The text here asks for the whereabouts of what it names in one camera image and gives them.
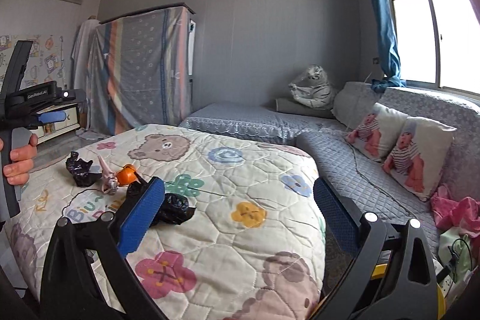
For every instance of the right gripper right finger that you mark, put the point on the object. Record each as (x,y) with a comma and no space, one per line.
(370,241)

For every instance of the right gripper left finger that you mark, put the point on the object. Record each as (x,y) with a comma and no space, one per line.
(105,255)

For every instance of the yellow trash bin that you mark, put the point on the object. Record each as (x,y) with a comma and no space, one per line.
(398,294)

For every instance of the left hand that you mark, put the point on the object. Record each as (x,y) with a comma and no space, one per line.
(17,172)

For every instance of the white drawer cabinet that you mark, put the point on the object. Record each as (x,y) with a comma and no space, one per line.
(57,121)

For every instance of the grey quilted sofa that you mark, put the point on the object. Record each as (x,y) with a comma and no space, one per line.
(389,152)

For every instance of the white hanging cloth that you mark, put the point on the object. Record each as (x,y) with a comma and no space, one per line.
(80,52)

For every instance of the small black plastic bag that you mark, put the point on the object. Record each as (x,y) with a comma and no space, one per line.
(84,173)

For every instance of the baby print pillow near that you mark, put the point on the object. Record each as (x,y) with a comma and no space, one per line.
(417,159)

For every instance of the baby print pillow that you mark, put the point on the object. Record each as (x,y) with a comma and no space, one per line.
(417,159)
(376,135)

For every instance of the baby print pillow far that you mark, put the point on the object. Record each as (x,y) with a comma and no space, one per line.
(376,135)

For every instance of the pink cloth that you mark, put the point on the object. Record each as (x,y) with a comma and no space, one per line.
(448,213)

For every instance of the cartoon quilted blanket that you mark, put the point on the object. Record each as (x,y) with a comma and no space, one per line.
(238,235)

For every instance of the striped sheet covered wardrobe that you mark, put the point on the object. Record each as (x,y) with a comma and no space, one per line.
(138,71)

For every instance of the large black plastic bag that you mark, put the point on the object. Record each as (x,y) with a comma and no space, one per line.
(174,210)

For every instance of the grey cushion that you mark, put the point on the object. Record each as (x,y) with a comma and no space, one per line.
(353,103)

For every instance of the white tiger plush toy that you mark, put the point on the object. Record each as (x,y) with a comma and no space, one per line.
(312,89)

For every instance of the blue curtain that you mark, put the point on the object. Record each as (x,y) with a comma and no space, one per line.
(387,48)

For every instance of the window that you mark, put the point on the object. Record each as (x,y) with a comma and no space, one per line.
(438,43)

